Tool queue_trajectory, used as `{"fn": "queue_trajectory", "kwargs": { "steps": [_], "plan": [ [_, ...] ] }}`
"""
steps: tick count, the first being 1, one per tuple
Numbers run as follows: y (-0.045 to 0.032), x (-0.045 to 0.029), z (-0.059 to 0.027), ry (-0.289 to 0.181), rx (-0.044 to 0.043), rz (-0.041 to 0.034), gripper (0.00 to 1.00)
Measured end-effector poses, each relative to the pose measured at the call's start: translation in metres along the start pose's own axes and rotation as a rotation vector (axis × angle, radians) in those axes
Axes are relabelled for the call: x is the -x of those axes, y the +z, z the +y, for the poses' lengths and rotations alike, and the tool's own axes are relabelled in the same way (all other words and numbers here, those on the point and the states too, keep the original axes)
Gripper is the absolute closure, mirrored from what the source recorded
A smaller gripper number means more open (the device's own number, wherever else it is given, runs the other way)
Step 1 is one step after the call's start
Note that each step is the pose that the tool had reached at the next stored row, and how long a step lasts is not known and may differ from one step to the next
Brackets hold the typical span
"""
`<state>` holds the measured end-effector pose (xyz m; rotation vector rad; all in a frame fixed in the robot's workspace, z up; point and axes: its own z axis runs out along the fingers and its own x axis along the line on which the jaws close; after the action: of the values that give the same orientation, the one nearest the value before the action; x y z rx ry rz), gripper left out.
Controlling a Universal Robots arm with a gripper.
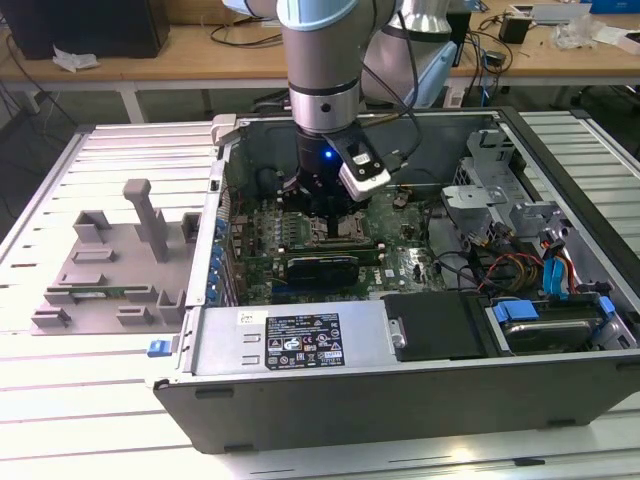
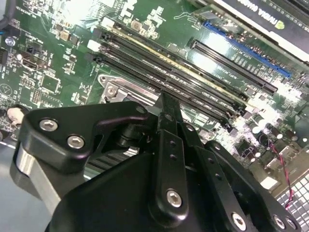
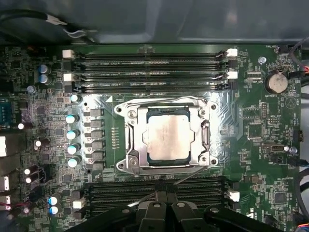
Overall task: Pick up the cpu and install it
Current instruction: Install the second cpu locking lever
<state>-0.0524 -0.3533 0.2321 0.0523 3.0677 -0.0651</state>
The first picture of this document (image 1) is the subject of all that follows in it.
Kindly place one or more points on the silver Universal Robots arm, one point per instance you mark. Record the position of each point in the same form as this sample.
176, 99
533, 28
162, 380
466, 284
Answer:
320, 50

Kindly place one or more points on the CPU socket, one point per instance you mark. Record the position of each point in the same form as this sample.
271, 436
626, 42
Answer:
316, 236

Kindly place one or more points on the black RAM slot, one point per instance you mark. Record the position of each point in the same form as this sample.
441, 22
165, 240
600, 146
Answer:
350, 245
370, 260
350, 249
370, 254

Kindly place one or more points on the white case latch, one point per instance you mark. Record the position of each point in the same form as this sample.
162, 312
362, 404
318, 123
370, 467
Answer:
222, 131

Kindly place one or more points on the round battery on motherboard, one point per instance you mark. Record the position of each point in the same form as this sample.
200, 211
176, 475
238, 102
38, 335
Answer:
400, 201

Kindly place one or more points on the black graphics card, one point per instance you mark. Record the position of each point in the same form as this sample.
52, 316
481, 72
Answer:
322, 272

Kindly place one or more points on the green motherboard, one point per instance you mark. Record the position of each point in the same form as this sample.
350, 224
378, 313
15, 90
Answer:
415, 265

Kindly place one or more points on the silver metal drive cage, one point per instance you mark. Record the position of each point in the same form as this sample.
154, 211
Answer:
475, 195

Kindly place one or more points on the wooden desk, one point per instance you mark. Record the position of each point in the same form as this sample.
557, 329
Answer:
175, 55

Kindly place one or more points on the silver power supply with label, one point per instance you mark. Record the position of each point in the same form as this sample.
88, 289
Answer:
225, 345

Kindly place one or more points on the black plastic drive cover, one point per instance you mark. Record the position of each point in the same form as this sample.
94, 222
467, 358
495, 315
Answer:
435, 325

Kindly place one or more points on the grey parts rack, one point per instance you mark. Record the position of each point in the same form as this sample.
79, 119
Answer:
130, 280

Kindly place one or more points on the small black cube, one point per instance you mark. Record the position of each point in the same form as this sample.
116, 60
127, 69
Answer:
514, 30

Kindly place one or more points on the small blue latch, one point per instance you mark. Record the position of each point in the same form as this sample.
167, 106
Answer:
160, 348

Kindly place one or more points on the green RAM stick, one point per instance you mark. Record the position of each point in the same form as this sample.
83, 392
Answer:
95, 290

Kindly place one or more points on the open black PC case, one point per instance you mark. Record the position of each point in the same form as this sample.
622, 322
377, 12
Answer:
350, 415

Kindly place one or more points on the crumpled white paper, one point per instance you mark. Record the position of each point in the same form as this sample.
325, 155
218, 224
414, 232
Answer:
75, 59

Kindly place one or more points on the large black box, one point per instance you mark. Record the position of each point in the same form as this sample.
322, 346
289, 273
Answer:
75, 25

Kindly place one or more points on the hard disk in blue carrier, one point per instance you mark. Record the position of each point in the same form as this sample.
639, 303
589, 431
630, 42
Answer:
545, 332

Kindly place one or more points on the crumpled clear plastic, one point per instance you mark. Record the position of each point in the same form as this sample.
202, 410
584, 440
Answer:
575, 32

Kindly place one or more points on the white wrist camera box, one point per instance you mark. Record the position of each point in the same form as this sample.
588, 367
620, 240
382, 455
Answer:
367, 182

